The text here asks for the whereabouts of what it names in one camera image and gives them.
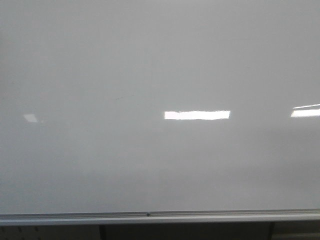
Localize white whiteboard with aluminium frame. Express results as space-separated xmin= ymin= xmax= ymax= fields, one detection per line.
xmin=0 ymin=0 xmax=320 ymax=226

